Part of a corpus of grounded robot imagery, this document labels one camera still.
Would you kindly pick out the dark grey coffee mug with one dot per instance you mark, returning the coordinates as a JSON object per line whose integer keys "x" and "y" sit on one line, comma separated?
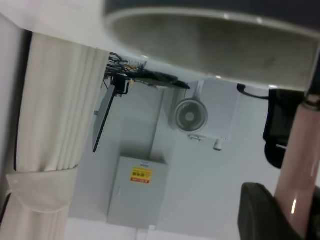
{"x": 200, "y": 37}

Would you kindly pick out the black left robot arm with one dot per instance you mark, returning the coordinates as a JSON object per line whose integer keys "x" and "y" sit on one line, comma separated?
{"x": 277, "y": 130}

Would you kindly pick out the black flat monitor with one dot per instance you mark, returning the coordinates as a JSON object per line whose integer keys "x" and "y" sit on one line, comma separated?
{"x": 102, "y": 117}

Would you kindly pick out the black monitor mount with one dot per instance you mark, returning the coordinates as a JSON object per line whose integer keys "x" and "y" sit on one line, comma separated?
{"x": 121, "y": 83}

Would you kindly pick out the white wall bracket fixture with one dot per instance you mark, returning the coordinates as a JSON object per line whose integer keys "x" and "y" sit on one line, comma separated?
{"x": 217, "y": 143}

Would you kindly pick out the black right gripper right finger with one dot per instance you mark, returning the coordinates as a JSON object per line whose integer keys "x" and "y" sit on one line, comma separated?
{"x": 316, "y": 215}

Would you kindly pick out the white pleated curtain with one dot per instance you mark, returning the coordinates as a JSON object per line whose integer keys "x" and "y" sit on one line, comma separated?
{"x": 55, "y": 107}

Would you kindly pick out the grey metal cabinet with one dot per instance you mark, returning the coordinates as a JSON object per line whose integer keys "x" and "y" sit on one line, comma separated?
{"x": 137, "y": 200}

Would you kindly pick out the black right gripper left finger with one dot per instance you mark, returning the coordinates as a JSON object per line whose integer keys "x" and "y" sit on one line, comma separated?
{"x": 260, "y": 215}

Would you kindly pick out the white round fan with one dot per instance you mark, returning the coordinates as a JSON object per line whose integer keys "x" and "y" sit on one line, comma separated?
{"x": 191, "y": 115}

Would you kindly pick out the yellow warning label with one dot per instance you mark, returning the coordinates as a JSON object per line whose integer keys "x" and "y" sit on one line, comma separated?
{"x": 141, "y": 175}

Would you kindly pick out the white curtain tie band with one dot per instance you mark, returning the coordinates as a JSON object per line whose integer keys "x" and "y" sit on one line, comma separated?
{"x": 40, "y": 192}

